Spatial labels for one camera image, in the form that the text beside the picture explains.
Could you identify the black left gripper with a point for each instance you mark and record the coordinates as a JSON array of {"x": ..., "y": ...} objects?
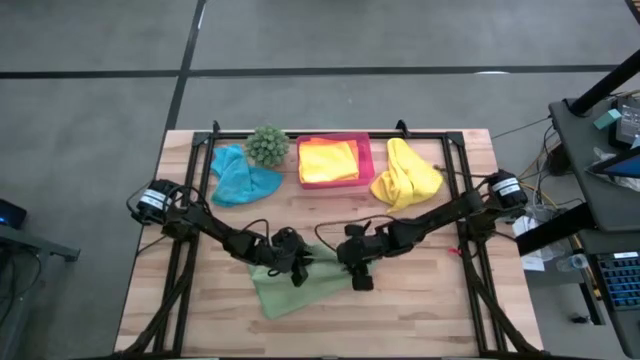
[{"x": 290, "y": 247}]

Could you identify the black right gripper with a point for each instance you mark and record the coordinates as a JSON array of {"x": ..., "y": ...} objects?
[{"x": 360, "y": 250}]

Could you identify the green microfiber towel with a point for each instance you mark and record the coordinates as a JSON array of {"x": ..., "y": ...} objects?
[{"x": 300, "y": 295}]

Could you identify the yellow microfiber towel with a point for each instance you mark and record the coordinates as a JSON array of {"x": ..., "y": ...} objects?
[
  {"x": 327, "y": 162},
  {"x": 410, "y": 180}
]

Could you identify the orange microfiber towel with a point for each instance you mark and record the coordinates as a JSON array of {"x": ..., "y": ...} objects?
[{"x": 320, "y": 140}]

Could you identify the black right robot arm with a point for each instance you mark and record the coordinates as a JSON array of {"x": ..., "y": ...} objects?
[{"x": 450, "y": 210}]

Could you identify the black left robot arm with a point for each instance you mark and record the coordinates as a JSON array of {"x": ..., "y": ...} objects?
[{"x": 210, "y": 227}]

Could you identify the blue microfiber towel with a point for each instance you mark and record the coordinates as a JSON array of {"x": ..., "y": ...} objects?
[{"x": 240, "y": 180}]

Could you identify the red clip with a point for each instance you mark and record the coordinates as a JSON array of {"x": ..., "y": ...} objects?
[{"x": 452, "y": 250}]

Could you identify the pink plastic bin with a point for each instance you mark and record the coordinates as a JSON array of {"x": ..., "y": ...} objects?
[{"x": 367, "y": 160}]

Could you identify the green artificial potted plant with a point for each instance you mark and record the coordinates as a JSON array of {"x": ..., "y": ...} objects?
[{"x": 267, "y": 146}]

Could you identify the white paper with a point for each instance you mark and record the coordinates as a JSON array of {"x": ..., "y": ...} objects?
[{"x": 532, "y": 261}]

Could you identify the clear water bottle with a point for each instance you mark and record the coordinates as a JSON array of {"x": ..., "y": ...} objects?
[{"x": 574, "y": 262}]

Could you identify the grey desk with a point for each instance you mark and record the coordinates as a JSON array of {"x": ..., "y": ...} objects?
[{"x": 590, "y": 190}]

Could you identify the backlit keyboard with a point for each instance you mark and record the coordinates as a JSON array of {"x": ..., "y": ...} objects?
[{"x": 622, "y": 280}]

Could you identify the grey metal table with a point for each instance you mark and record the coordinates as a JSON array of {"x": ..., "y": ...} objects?
[{"x": 30, "y": 250}]

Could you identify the dark tablet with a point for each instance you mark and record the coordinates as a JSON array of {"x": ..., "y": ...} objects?
[{"x": 620, "y": 167}]

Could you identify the teal box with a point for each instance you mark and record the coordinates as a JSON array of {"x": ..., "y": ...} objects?
[{"x": 607, "y": 119}]

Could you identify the black device with blue light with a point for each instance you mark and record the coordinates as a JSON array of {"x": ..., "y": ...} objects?
[{"x": 10, "y": 214}]

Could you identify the black electronic device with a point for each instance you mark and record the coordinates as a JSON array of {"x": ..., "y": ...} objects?
[{"x": 627, "y": 120}]

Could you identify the black pole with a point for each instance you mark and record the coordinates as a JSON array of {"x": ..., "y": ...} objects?
[{"x": 605, "y": 82}]

